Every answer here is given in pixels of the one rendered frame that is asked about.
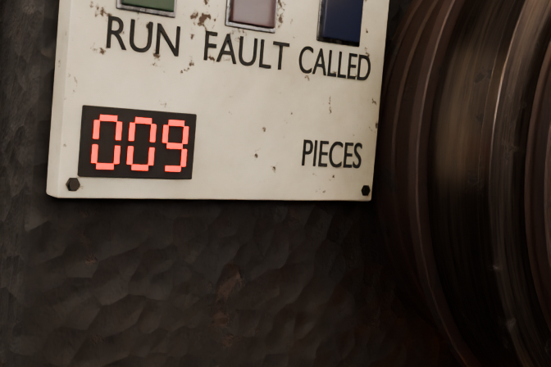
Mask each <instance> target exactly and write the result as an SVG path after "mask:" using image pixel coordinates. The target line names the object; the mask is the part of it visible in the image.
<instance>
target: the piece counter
mask: <svg viewBox="0 0 551 367"><path fill-rule="evenodd" d="M100 120H105V121H117V116H107V115H100ZM100 120H95V121H94V125H93V138H97V139H98V135H99V124H100ZM135 123H140V124H151V123H152V119H150V118H139V117H135ZM135 123H130V131H129V141H134V128H135ZM169 125H174V126H184V121H182V120H169ZM169 125H163V135H162V142H163V143H167V139H168V128H169ZM156 126H157V125H151V133H150V142H155V137H156ZM121 128H122V122H116V140H121ZM188 133H189V127H186V126H184V132H183V143H185V144H187V143H188ZM183 143H167V146H166V148H174V149H182V146H183ZM120 149H121V146H115V153H114V164H119V160H120ZM133 149H134V147H128V154H127V165H132V160H133ZM186 155H187V149H182V153H181V164H180V166H171V165H166V167H165V171H178V172H180V167H181V166H185V165H186ZM97 157H98V145H96V144H93V146H92V158H91V163H97ZM153 159H154V147H150V148H149V155H148V165H153ZM114 164H106V163H97V166H96V169H104V170H113V166H114ZM148 165H132V170H148Z"/></svg>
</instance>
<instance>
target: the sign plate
mask: <svg viewBox="0 0 551 367"><path fill-rule="evenodd" d="M323 8H324V0H277V1H276V11H275V28H274V29H269V28H264V27H259V26H254V25H245V24H239V23H234V22H230V10H231V0H175V10H174V11H173V12H168V11H159V10H154V9H149V8H144V7H135V6H129V5H124V4H122V0H60V3H59V15H58V27H57V50H56V61H55V74H54V85H53V97H52V120H51V132H50V143H49V156H48V178H47V191H46V192H47V194H48V195H51V196H53V197H57V198H103V199H187V200H270V201H354V202H369V201H370V200H371V191H372V182H373V173H374V164H375V154H376V137H377V128H378V119H379V109H380V92H381V83H382V74H383V65H384V55H385V38H386V29H387V20H388V10H389V0H363V4H362V22H361V31H360V40H359V42H358V43H355V42H349V41H343V40H338V39H329V38H324V37H321V27H322V17H323ZM100 115H107V116H117V121H105V120H100ZM135 117H139V118H150V119H152V123H151V124H140V123H135ZM95 120H100V124H99V135H98V139H97V138H93V125H94V121H95ZM169 120H182V121H184V126H186V127H189V133H188V143H187V144H185V143H183V132H184V126H174V125H169ZM116 122H122V128H121V140H116ZM130 123H135V128H134V141H129V131H130ZM151 125H157V126H156V137H155V142H150V133H151ZM163 125H169V128H168V139H167V143H183V146H182V149H187V155H186V165H185V166H181V167H180V172H178V171H165V167H166V165H171V166H180V164H181V153H182V149H174V148H166V146H167V143H163V142H162V135H163ZM93 144H96V145H98V157H97V163H106V164H114V153H115V146H121V149H120V160H119V164H114V166H113V170H104V169H96V166H97V163H91V158H92V146H93ZM128 147H134V149H133V160H132V165H148V155H149V148H150V147H154V159H153V165H148V170H132V165H127V154H128Z"/></svg>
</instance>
